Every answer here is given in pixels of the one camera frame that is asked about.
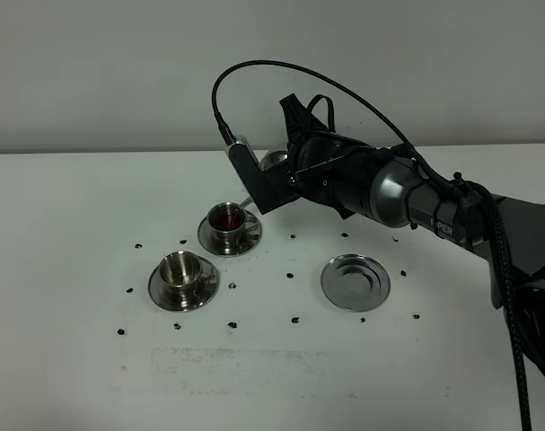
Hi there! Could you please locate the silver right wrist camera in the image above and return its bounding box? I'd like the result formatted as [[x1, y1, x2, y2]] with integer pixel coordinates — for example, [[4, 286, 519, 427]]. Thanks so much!
[[227, 136, 276, 215]]

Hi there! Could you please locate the rear stainless steel saucer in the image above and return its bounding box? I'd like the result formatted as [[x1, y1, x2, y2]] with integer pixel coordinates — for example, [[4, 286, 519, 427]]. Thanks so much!
[[198, 211, 262, 257]]

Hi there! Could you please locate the front stainless steel teacup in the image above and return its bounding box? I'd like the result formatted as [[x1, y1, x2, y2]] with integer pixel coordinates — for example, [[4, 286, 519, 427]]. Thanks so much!
[[158, 251, 215, 293]]

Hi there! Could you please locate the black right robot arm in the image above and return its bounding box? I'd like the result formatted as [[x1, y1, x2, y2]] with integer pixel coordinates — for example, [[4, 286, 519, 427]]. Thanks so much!
[[280, 94, 545, 377]]

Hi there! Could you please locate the steel teapot saucer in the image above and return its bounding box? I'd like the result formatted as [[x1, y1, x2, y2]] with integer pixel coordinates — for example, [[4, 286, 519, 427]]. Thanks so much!
[[321, 253, 391, 312]]

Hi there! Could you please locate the stainless steel teapot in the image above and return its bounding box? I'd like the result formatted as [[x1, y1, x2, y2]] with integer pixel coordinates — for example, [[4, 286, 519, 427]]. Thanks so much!
[[240, 150, 298, 212]]

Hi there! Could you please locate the black right camera cable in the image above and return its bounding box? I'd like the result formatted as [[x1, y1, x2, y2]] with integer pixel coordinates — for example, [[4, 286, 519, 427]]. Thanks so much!
[[211, 60, 538, 431]]

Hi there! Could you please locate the stainless steel teacup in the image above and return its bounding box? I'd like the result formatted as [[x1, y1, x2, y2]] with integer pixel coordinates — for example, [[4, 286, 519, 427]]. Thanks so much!
[[158, 251, 215, 293], [207, 202, 259, 245]]

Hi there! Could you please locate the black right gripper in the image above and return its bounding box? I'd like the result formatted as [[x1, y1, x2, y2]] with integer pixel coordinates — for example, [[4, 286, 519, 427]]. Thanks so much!
[[267, 93, 344, 216]]

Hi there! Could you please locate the stainless steel saucer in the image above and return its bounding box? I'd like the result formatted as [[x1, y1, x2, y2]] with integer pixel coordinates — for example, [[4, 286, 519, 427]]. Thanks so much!
[[148, 262, 219, 312], [198, 211, 262, 257]]

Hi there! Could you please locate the rear stainless steel teacup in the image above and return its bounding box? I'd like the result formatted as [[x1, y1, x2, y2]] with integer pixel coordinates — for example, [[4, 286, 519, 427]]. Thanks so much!
[[207, 202, 259, 245]]

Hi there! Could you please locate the front stainless steel saucer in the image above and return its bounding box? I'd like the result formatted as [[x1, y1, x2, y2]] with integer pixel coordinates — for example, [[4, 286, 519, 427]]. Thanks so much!
[[148, 262, 219, 312]]

